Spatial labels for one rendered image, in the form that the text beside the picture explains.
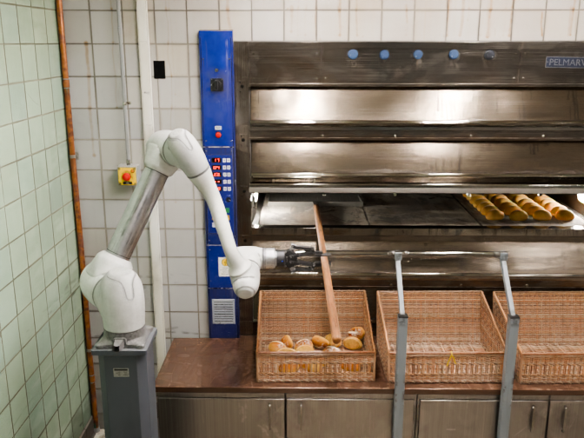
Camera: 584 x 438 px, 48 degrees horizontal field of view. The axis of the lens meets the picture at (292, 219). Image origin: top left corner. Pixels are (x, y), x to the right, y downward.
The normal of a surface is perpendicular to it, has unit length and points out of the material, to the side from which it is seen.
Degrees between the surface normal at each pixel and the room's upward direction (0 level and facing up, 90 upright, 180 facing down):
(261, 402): 92
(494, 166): 70
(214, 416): 90
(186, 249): 90
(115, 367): 90
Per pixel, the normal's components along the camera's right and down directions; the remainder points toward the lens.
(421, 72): -0.01, 0.26
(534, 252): -0.01, -0.08
